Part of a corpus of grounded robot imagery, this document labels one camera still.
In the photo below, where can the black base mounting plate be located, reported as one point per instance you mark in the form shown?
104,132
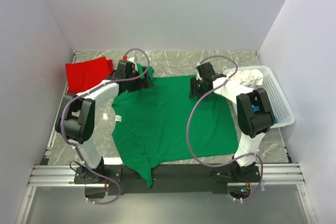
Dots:
190,178

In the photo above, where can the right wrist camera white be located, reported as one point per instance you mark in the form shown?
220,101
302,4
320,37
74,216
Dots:
199,72

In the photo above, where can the blue crumpled t shirt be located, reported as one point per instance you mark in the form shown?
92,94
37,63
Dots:
259,110

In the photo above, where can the green t shirt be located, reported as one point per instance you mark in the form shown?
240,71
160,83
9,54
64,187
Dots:
161,124

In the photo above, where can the white crumpled t shirt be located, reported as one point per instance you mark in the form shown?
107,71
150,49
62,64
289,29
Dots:
249,78

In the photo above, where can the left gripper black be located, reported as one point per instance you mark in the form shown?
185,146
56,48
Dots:
143,83

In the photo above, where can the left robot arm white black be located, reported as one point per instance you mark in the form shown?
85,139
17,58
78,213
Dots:
76,119

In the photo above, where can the white plastic basket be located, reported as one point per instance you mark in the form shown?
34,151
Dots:
282,111

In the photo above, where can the aluminium frame rail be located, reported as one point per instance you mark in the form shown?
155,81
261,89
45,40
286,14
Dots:
51,176

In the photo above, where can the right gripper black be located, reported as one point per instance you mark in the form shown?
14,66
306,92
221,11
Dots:
193,92

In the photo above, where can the folded red t shirt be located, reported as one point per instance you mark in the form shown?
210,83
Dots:
85,75

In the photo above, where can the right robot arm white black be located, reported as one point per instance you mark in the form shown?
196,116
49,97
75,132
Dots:
254,115

